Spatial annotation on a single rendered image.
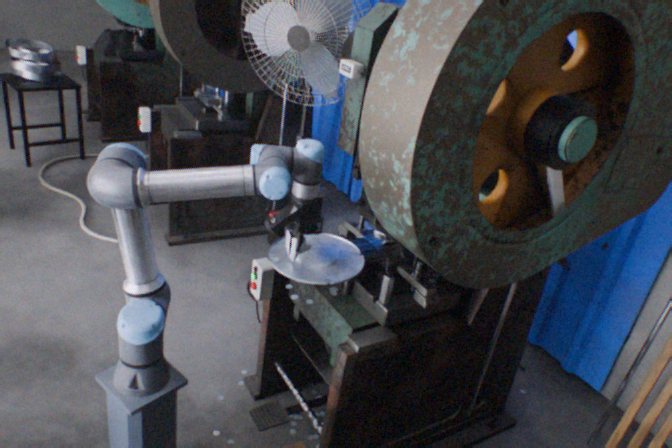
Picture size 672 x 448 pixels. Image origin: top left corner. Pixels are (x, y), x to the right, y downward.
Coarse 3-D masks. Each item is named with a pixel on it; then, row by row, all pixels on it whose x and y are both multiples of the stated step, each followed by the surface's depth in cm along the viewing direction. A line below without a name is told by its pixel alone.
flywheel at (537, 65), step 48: (528, 48) 112; (576, 48) 124; (624, 48) 127; (528, 96) 117; (624, 96) 134; (480, 144) 118; (528, 144) 117; (576, 144) 113; (528, 192) 136; (576, 192) 142
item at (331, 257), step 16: (320, 240) 172; (336, 240) 173; (272, 256) 160; (288, 256) 161; (304, 256) 161; (320, 256) 162; (336, 256) 163; (352, 256) 165; (288, 272) 154; (304, 272) 155; (320, 272) 155; (336, 272) 156; (352, 272) 157
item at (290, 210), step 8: (288, 208) 150; (296, 208) 149; (304, 208) 149; (272, 216) 150; (280, 216) 148; (288, 216) 147; (296, 216) 149; (272, 224) 147; (280, 224) 147; (272, 232) 147
